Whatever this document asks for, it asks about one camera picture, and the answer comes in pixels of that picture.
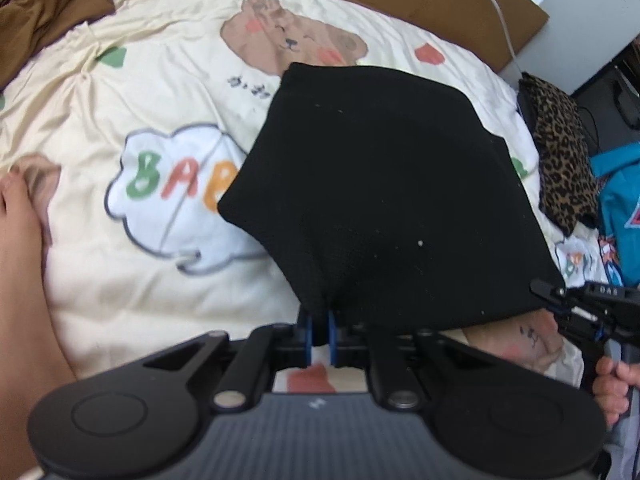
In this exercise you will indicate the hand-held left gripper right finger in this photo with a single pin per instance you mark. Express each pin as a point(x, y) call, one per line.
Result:
point(334, 344)

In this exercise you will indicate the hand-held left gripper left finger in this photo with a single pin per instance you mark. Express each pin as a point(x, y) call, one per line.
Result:
point(307, 342)

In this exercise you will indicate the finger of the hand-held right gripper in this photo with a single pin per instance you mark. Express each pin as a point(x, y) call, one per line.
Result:
point(600, 296)
point(585, 327)

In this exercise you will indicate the black knit garment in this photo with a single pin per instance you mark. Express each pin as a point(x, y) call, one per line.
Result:
point(390, 185)

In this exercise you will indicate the person's right hand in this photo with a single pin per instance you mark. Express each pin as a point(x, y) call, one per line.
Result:
point(620, 395)

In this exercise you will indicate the orange patterned cloth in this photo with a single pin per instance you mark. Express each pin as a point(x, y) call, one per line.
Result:
point(607, 256)

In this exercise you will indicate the person's grey blue pants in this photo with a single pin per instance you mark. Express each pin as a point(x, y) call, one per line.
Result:
point(622, 452)

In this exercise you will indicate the teal printed cloth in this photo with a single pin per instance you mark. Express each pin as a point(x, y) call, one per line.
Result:
point(620, 185)

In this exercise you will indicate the leopard print cloth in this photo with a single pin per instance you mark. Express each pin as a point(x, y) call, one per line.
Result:
point(560, 150)

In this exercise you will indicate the cream bear print bed sheet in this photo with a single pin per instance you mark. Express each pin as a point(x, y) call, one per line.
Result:
point(150, 270)

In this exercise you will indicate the black bag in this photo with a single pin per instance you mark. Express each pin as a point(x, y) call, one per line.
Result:
point(625, 95)

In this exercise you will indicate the person's bare leg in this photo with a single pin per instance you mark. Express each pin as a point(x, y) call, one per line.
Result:
point(25, 310)

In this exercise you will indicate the brown cloth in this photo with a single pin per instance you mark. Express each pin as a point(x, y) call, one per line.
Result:
point(45, 15)

